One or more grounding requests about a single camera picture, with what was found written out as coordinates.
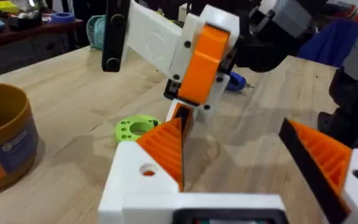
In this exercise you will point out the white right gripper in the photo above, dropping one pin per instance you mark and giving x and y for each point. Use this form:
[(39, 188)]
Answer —
[(152, 37)]

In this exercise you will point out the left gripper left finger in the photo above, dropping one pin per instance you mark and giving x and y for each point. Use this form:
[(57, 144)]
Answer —
[(126, 174)]

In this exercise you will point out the blue tape roll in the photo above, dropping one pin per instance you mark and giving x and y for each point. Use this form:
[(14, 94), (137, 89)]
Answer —
[(61, 17)]

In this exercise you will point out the yellow-green box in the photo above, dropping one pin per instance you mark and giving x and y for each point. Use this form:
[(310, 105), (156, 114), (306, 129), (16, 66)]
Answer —
[(0, 5)]

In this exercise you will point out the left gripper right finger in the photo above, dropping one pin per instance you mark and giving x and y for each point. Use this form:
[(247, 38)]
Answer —
[(328, 161)]

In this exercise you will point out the teal bag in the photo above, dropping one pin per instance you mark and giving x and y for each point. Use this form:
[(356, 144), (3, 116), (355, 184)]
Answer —
[(95, 32)]

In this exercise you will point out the blue electric screwdriver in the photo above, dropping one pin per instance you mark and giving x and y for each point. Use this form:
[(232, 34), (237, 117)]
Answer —
[(236, 81)]

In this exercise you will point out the dark wooden side table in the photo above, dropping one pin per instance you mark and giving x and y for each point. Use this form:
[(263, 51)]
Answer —
[(26, 40)]

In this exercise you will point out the black right wrist plate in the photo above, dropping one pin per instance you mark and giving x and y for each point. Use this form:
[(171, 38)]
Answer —
[(115, 37)]

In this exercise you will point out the orange ribbed wedge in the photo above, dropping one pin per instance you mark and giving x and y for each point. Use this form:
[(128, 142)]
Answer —
[(163, 149)]

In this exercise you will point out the brown toy tub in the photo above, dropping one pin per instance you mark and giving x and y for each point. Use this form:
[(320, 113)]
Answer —
[(5, 140)]

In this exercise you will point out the green disc with holes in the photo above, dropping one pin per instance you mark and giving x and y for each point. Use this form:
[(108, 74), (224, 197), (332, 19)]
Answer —
[(124, 130)]

